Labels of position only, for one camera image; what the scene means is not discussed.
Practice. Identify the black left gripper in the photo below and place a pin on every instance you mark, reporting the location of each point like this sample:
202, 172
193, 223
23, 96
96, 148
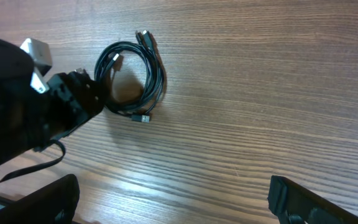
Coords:
71, 101

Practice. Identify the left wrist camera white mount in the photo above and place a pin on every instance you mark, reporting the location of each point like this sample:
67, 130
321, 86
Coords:
40, 53

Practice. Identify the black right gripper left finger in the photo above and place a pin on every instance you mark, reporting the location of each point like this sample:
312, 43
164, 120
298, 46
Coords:
55, 203

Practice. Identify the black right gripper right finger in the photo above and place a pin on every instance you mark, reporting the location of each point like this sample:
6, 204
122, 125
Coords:
291, 203

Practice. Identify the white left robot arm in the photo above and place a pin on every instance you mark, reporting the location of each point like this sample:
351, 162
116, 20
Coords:
16, 69

